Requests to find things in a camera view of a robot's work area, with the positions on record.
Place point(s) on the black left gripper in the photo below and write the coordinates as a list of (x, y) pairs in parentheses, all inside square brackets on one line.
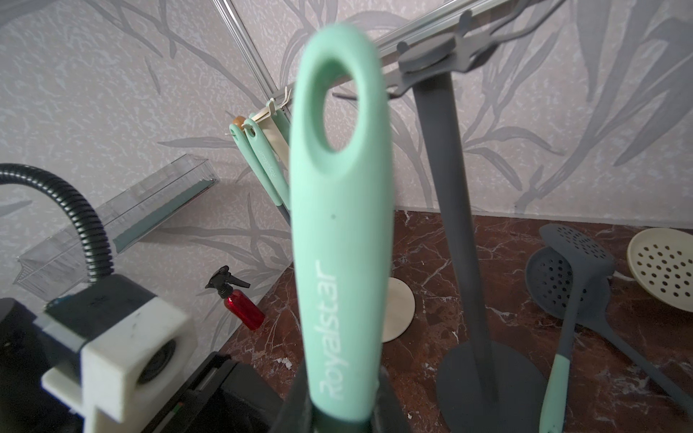
[(222, 395)]

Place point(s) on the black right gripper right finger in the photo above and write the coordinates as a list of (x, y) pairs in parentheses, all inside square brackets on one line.
[(388, 416)]

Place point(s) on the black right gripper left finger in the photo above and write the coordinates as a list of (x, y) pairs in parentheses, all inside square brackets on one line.
[(296, 413)]

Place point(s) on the cream utensil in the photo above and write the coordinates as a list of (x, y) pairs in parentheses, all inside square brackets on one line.
[(342, 229)]

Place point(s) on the large grey skimmer mint handle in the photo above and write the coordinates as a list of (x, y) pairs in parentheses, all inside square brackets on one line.
[(264, 152)]

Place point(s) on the grey slotted spatula mint handle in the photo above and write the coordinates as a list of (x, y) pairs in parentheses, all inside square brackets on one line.
[(588, 261)]

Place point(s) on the cream skimmer wooden handle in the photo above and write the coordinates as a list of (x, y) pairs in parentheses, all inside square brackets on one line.
[(239, 121)]

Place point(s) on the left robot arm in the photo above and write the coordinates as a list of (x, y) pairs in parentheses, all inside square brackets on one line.
[(68, 323)]

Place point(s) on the dark grey utensil rack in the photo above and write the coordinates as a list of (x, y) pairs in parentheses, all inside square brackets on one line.
[(481, 385)]

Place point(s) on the cream utensil rack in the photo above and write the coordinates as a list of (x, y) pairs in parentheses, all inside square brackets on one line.
[(400, 304)]

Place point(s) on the red spray bottle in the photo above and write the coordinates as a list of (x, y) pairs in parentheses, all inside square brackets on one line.
[(229, 289)]

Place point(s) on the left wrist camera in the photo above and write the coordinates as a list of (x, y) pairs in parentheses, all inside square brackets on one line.
[(128, 373)]

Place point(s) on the grey skimmer all grey handle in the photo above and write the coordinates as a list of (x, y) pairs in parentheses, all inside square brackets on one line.
[(548, 277)]

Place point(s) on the clear plastic wall tray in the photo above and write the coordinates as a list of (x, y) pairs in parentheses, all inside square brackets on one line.
[(57, 264)]

